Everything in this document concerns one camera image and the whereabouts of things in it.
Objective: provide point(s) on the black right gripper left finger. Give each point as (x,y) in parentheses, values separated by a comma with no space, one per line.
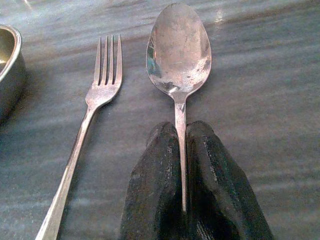
(155,180)

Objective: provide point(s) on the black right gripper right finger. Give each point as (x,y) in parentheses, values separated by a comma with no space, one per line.
(217,185)

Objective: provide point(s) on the metal spoon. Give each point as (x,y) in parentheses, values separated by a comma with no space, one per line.
(178,50)

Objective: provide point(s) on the metal fork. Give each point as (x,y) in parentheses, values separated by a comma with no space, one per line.
(105,92)

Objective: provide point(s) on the metal bowl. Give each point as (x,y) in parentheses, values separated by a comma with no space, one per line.
(10,75)

